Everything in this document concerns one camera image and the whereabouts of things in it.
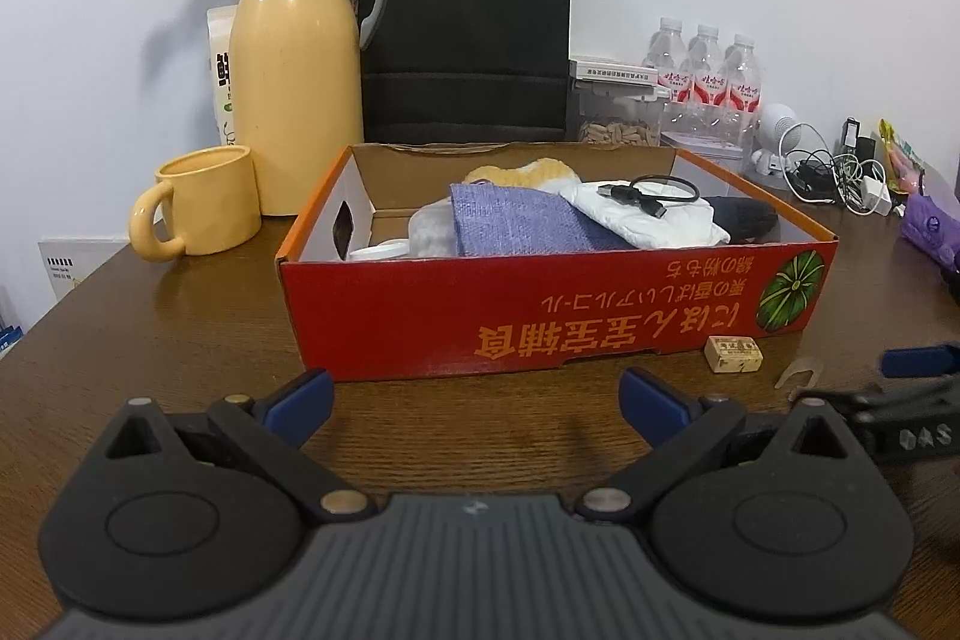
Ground clear plastic clip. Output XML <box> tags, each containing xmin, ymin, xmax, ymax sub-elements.
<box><xmin>775</xmin><ymin>356</ymin><xmax>824</xmax><ymax>392</ymax></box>

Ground flat white box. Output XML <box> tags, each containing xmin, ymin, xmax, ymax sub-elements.
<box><xmin>568</xmin><ymin>56</ymin><xmax>672</xmax><ymax>90</ymax></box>

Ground tangle of chargers and cables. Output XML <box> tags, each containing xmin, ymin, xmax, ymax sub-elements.
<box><xmin>778</xmin><ymin>122</ymin><xmax>841</xmax><ymax>206</ymax></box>

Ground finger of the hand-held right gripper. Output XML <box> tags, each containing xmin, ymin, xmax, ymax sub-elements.
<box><xmin>792</xmin><ymin>376</ymin><xmax>960</xmax><ymax>425</ymax></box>
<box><xmin>879</xmin><ymin>346</ymin><xmax>960</xmax><ymax>380</ymax></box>

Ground black paper bag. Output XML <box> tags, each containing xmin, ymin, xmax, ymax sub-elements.
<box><xmin>360</xmin><ymin>0</ymin><xmax>572</xmax><ymax>145</ymax></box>

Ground clear container of seeds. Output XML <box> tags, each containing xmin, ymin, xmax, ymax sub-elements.
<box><xmin>576</xmin><ymin>81</ymin><xmax>668</xmax><ymax>148</ymax></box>

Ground yellow mug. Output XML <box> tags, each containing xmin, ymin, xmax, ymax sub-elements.
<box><xmin>129</xmin><ymin>145</ymin><xmax>263</xmax><ymax>262</ymax></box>

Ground white cloth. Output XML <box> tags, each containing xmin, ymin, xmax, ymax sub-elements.
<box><xmin>562</xmin><ymin>179</ymin><xmax>732</xmax><ymax>250</ymax></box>

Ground purple packet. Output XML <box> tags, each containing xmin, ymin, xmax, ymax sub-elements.
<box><xmin>898</xmin><ymin>175</ymin><xmax>960</xmax><ymax>281</ymax></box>

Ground black upright device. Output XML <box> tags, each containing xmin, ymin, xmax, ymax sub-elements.
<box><xmin>840</xmin><ymin>117</ymin><xmax>877</xmax><ymax>161</ymax></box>

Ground translucent plastic container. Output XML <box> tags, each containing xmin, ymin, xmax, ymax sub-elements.
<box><xmin>407</xmin><ymin>201</ymin><xmax>457</xmax><ymax>257</ymax></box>

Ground purple cloth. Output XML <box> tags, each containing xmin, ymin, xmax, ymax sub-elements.
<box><xmin>450</xmin><ymin>182</ymin><xmax>631</xmax><ymax>257</ymax></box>

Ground small white desk fan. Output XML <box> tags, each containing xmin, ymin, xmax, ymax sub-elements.
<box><xmin>750</xmin><ymin>104</ymin><xmax>803</xmax><ymax>176</ymax></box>

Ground tangle of thin cables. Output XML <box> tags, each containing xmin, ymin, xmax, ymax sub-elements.
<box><xmin>829</xmin><ymin>152</ymin><xmax>893</xmax><ymax>214</ymax></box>

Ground black cable bundle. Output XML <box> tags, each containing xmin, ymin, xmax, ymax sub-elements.
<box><xmin>791</xmin><ymin>156</ymin><xmax>837</xmax><ymax>195</ymax></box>

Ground yellow thermos jug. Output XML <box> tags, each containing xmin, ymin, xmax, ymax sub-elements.
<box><xmin>229</xmin><ymin>0</ymin><xmax>391</xmax><ymax>217</ymax></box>

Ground white carton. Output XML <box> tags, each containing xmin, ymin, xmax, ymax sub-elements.
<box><xmin>37</xmin><ymin>237</ymin><xmax>132</xmax><ymax>330</ymax></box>

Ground red cardboard box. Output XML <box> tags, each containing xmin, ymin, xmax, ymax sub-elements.
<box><xmin>274</xmin><ymin>141</ymin><xmax>839</xmax><ymax>382</ymax></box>

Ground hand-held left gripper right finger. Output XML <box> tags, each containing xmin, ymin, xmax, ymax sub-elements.
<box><xmin>577</xmin><ymin>366</ymin><xmax>860</xmax><ymax>525</ymax></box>

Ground dark navy sock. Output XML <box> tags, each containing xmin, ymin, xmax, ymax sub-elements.
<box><xmin>705</xmin><ymin>195</ymin><xmax>779</xmax><ymax>245</ymax></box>

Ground black usb cable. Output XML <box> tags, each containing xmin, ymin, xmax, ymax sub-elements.
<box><xmin>596</xmin><ymin>175</ymin><xmax>700</xmax><ymax>221</ymax></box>

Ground white charger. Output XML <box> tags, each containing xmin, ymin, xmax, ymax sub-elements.
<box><xmin>861</xmin><ymin>176</ymin><xmax>895</xmax><ymax>217</ymax></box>

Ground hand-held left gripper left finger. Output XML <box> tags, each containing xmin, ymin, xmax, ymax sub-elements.
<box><xmin>97</xmin><ymin>368</ymin><xmax>376</xmax><ymax>525</ymax></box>

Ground small beige box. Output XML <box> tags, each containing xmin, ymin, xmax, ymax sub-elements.
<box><xmin>703</xmin><ymin>334</ymin><xmax>764</xmax><ymax>378</ymax></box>

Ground yellow and white plush toy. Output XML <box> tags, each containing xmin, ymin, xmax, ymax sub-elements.
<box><xmin>461</xmin><ymin>158</ymin><xmax>578</xmax><ymax>191</ymax></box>

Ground white printed bag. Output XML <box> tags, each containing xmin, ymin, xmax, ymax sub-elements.
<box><xmin>206</xmin><ymin>5</ymin><xmax>245</xmax><ymax>146</ymax></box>

